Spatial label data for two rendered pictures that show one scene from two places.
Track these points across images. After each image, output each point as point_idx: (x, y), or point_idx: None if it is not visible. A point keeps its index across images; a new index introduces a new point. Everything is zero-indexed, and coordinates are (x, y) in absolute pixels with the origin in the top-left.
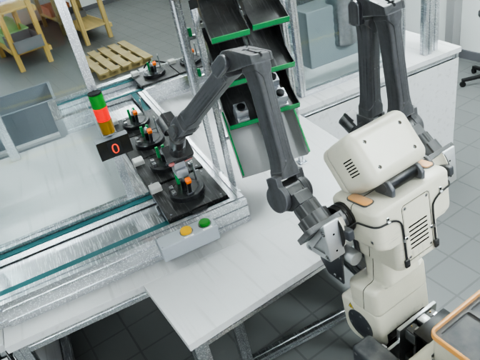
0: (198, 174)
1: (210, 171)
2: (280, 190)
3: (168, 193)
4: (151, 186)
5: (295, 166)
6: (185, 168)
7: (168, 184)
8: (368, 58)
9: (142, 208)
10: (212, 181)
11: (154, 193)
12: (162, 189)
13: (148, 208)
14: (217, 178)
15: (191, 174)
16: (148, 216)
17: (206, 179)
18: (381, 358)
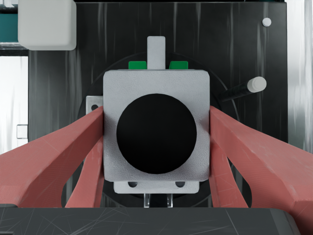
0: (247, 41)
1: (296, 41)
2: None
3: (85, 92)
4: (29, 17)
5: None
6: (186, 188)
7: (111, 25)
8: None
9: (1, 48)
10: (274, 134)
11: (37, 51)
12: (74, 47)
13: (21, 58)
14: (299, 113)
15: (221, 19)
16: (8, 110)
17: (258, 100)
18: None
